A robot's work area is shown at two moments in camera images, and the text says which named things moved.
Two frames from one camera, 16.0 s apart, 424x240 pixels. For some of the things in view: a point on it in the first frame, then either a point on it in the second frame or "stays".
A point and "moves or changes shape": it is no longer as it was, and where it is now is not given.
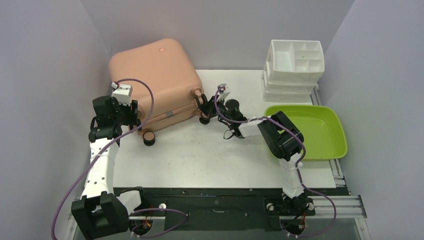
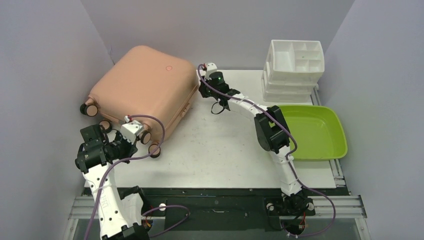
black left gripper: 131,110 -> 131,149
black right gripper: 211,105 -> 203,84
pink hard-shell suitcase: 164,66 moves or changes shape
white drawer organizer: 292,70 stays
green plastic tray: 324,138 stays
